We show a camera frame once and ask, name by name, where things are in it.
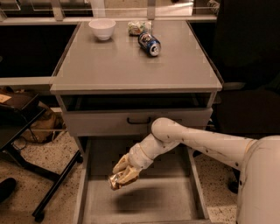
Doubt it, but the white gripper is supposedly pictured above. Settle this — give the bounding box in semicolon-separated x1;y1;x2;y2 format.
113;143;153;185

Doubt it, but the open grey middle drawer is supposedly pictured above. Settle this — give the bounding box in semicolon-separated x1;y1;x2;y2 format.
73;136;211;224

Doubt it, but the green white snack bag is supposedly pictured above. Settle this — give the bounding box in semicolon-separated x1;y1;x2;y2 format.
128;21;152;36

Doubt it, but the blue soda can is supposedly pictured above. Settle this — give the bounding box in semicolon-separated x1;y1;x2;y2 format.
138;32;161;57

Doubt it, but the brown bag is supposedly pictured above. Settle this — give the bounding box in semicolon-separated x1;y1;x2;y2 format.
21;101;63;144

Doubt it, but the black side table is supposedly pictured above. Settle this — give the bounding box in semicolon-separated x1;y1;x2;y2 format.
0;95;83;223

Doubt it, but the grey drawer cabinet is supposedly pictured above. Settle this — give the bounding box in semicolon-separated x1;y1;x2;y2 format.
49;19;224;224

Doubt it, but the black office chair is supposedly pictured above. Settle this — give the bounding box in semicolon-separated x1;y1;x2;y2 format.
200;0;280;194

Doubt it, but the crushed orange can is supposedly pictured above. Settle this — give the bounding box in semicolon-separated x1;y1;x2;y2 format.
108;172;137;191

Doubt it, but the black shoe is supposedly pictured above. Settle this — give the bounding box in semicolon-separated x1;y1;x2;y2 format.
0;178;17;203

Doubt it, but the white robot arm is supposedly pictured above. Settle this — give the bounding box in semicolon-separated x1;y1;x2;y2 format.
110;117;280;224

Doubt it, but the black drawer handle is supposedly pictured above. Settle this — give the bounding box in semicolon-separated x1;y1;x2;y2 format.
126;117;151;125

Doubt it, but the white bowl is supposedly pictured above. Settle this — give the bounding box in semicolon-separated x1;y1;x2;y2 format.
88;18;116;40

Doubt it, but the closed grey top drawer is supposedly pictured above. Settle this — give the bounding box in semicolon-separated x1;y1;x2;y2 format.
63;108;213;137

